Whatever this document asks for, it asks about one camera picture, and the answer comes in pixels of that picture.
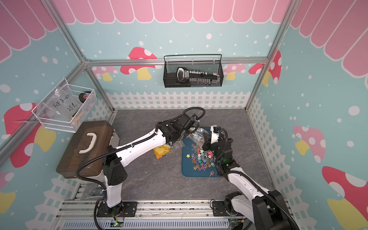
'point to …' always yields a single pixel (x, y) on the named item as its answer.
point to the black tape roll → (83, 96)
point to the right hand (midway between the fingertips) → (203, 133)
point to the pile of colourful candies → (203, 159)
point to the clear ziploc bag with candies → (196, 134)
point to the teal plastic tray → (188, 169)
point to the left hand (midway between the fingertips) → (180, 127)
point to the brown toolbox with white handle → (90, 141)
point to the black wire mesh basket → (170, 80)
